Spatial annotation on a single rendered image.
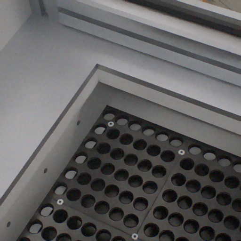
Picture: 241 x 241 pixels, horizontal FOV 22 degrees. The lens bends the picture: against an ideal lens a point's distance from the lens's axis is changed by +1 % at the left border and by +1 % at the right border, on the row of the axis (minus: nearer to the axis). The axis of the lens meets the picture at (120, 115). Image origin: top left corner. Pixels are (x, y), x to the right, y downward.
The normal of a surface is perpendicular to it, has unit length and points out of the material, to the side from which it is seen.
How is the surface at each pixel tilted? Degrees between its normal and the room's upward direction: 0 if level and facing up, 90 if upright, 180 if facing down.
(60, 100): 0
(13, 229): 90
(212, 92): 0
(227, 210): 0
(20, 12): 90
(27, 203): 90
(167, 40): 90
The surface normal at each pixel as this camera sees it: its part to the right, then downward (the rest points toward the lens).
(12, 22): 0.88, 0.35
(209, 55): -0.47, 0.73
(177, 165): -0.07, -0.59
